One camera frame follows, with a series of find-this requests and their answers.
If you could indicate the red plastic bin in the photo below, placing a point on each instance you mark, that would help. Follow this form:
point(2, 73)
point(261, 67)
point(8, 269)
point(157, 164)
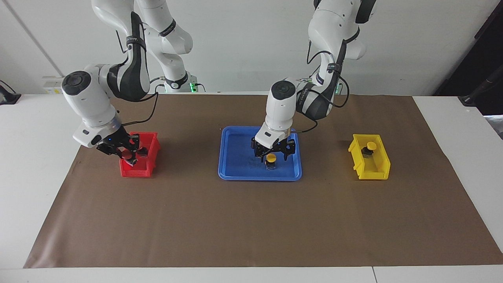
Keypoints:
point(135, 171)

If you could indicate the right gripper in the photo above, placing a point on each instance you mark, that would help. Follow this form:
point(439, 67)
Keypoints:
point(92, 137)

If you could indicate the brown paper table mat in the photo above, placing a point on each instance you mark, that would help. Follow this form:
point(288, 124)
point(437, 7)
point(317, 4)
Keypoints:
point(251, 220)

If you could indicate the dark background panel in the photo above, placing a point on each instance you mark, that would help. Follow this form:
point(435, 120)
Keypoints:
point(483, 47)

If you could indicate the yellow push button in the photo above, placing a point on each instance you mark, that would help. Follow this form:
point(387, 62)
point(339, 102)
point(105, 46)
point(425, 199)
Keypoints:
point(371, 146)
point(271, 158)

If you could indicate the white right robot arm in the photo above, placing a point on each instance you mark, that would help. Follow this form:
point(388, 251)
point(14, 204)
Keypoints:
point(165, 35)

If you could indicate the black desk device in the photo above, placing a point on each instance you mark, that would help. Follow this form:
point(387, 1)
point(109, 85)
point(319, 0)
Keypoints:
point(8, 96)

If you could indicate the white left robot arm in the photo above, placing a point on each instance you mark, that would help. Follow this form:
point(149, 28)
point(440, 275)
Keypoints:
point(334, 23)

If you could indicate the blue plastic tray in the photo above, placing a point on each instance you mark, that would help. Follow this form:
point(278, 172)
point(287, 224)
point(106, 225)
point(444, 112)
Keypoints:
point(235, 157)

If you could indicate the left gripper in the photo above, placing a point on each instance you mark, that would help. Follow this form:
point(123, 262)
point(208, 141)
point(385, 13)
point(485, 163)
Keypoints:
point(273, 135)

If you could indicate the yellow plastic bin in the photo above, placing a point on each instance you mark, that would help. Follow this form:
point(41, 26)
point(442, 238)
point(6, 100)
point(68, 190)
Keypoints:
point(373, 173)

